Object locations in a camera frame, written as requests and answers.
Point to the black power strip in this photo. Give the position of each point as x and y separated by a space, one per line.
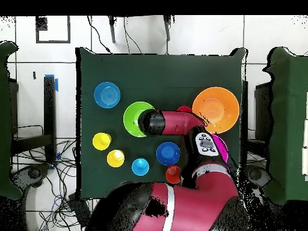
79 209

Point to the blue tape strip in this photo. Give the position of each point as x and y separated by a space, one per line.
56 84

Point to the large pink plastic bowl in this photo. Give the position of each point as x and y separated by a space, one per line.
222 146

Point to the large yellow-orange plastic bowl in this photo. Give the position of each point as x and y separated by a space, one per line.
216 105

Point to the red plastic cup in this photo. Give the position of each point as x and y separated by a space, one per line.
184 109

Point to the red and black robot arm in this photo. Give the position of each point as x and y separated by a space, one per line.
192 204

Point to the black stand leg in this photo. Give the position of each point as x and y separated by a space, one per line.
167 28
112 31

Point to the black stand post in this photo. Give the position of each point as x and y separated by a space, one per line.
49 108

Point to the yellow plastic cup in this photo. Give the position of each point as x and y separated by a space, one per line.
115 160
101 142

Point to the green cloth side table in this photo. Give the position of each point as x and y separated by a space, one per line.
288 120
4 120

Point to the dark green table cloth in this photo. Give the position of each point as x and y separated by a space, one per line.
154 79

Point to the orange plastic cup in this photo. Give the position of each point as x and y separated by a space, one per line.
172 174

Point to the black square floor frame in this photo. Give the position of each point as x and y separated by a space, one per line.
41 24

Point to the light blue plastic bowl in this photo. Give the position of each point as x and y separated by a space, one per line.
107 95

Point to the light blue plastic cup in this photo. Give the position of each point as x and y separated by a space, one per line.
140 167

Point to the dark blue plastic bowl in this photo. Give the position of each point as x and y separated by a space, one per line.
168 154

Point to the green plastic bowl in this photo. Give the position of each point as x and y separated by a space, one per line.
131 120

